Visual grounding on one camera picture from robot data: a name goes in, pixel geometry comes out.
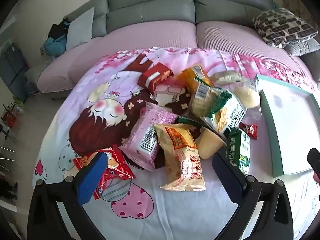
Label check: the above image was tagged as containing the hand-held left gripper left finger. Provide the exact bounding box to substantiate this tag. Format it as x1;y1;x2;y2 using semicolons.
27;152;108;240

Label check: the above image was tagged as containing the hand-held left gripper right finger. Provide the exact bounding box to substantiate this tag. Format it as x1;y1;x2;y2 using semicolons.
212;152;294;240

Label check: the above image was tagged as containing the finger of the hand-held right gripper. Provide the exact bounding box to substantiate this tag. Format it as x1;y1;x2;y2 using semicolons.
307;148;320;180

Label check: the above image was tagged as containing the red snack packet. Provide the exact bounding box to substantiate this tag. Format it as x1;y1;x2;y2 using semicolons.
94;146;137;200
73;154;97;173

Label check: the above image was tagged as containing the pale jelly cup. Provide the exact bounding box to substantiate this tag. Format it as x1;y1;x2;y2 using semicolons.
195;126;227;160

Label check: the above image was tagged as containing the cream yellow snack packet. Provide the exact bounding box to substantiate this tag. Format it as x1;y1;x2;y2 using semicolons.
154;124;207;192

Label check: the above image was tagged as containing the teal rimmed white tray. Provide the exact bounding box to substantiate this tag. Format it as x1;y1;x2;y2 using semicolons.
254;74;320;178

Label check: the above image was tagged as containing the small red candy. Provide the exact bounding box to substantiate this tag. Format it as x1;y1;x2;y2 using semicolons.
239;122;258;140

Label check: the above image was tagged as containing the pink snack packet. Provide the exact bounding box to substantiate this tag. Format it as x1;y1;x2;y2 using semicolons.
120;102;179;172

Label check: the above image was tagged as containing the cream bun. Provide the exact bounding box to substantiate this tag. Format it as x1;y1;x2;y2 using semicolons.
235;80;262;120

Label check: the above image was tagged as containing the orange snack packet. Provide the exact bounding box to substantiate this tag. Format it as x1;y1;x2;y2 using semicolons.
175;64;215;93

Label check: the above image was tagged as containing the white green snack packet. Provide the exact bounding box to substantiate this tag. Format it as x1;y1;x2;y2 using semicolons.
204;97;247;135

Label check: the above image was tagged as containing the flat dark green packet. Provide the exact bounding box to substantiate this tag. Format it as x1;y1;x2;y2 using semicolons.
178;116;208;128

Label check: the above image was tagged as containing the clear green-edged cracker packet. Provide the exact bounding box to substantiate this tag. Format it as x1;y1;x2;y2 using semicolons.
189;79;232;117

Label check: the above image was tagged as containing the pink printed blanket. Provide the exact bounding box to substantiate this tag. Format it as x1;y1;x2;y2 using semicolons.
32;46;320;240

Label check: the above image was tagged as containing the pale printed snack wrapper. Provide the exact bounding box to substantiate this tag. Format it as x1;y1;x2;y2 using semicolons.
214;71;250;87

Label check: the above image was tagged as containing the green red floor clutter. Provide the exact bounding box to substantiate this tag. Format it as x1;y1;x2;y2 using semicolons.
0;100;23;130

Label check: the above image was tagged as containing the red snack carton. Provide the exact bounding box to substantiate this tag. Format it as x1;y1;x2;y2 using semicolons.
137;62;174;94

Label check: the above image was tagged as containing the grey blue cabinet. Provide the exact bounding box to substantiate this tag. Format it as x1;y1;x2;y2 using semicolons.
0;42;29;103

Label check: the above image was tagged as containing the blue cloth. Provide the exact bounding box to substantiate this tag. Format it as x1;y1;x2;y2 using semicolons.
41;36;67;56

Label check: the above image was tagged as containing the black white patterned pillow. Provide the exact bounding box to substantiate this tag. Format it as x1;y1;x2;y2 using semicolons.
250;8;318;48

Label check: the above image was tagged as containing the light grey pillow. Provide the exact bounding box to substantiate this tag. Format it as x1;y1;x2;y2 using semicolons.
65;7;95;51

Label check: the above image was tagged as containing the pink sofa seat cover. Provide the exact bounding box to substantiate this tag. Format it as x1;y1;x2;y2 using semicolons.
37;21;320;98

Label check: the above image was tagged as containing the black bag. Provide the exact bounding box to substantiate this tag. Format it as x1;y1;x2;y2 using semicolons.
48;17;70;39

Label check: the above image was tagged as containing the grey leather sofa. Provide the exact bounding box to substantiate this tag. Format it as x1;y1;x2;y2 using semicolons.
25;0;320;100

